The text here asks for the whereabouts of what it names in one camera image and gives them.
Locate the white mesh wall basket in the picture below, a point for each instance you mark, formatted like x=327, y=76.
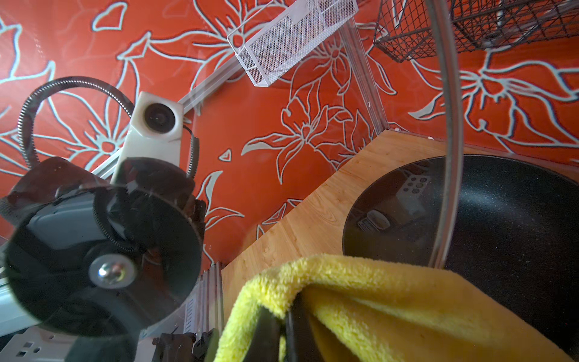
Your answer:
x=267, y=51

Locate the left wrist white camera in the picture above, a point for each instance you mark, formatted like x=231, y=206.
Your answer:
x=155, y=131

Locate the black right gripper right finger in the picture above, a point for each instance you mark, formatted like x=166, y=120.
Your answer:
x=300, y=341

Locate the black wire wall basket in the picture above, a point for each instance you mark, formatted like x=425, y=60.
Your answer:
x=488, y=25

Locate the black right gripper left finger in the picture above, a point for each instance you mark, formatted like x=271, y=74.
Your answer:
x=265, y=343

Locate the yellow microfiber cloth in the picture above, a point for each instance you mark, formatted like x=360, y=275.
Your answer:
x=371, y=310

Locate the black frying pan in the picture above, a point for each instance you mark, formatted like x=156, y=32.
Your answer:
x=515, y=236

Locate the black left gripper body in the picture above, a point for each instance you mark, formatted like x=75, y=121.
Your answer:
x=94, y=258

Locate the glass pot lid black knob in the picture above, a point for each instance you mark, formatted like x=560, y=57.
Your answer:
x=262, y=149

